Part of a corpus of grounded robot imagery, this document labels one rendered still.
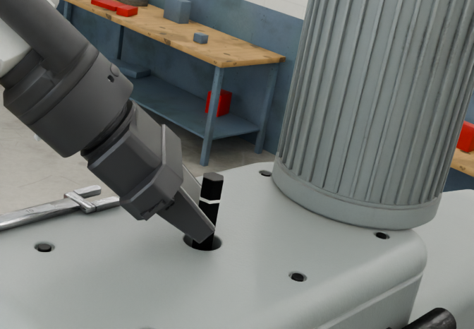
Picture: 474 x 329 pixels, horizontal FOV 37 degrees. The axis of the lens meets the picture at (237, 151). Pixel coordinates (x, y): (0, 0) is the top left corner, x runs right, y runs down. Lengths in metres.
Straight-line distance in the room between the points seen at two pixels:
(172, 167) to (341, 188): 0.23
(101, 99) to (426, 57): 0.33
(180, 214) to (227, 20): 5.90
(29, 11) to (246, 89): 5.86
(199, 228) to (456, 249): 0.56
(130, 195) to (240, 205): 0.20
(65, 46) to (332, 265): 0.32
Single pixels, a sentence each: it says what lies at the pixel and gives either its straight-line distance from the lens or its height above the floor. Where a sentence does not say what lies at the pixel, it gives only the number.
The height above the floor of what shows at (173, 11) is 0.97.
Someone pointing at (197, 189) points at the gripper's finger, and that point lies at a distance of 0.69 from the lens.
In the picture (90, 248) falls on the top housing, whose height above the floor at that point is 1.89.
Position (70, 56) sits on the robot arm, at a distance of 0.56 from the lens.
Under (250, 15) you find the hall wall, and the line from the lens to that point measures 6.32.
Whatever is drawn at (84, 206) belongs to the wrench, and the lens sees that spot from 0.71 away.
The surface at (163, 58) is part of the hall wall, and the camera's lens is 7.18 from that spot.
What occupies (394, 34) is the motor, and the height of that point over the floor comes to 2.10.
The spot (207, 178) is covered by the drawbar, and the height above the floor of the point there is 1.96.
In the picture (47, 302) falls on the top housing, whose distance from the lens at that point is 0.58.
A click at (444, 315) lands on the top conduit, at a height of 1.81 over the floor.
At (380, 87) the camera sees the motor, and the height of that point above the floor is 2.04.
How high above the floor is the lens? 2.22
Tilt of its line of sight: 21 degrees down
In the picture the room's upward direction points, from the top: 10 degrees clockwise
